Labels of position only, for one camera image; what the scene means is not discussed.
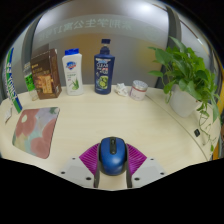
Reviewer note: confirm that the crumpled white paper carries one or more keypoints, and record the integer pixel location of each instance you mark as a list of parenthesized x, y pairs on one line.
[(122, 90)]

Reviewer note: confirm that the small black table grommet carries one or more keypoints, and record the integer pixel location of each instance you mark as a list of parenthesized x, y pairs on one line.
[(197, 132)]

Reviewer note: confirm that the blue computer mouse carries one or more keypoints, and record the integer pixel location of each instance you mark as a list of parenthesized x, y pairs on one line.
[(113, 156)]

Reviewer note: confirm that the clear bottle green label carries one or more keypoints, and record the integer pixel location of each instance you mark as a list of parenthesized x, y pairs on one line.
[(29, 81)]

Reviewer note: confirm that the dark blue pump bottle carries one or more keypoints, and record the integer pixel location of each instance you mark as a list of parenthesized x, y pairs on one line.
[(104, 71)]

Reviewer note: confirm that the small white pink jar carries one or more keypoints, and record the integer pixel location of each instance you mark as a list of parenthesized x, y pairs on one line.
[(138, 91)]

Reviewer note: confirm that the floral print mouse pad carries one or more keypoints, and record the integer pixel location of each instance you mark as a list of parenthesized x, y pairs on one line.
[(35, 131)]

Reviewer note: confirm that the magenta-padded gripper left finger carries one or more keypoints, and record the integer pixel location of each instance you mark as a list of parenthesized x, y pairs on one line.
[(88, 158)]

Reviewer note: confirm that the green plant in white pot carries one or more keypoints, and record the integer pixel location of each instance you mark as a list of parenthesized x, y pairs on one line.
[(183, 100)]

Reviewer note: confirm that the brown cardboard box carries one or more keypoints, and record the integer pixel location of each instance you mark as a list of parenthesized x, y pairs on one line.
[(46, 75)]

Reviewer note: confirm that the white green shuttlecock tube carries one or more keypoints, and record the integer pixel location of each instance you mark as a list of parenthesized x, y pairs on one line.
[(11, 83)]

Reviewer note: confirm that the white bottle blue cap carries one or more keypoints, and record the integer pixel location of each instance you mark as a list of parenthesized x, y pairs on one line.
[(73, 75)]

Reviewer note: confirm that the patterned tissue packet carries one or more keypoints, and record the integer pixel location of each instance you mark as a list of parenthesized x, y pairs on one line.
[(8, 115)]

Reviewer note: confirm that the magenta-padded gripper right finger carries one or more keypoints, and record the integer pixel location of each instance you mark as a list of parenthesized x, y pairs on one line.
[(136, 158)]

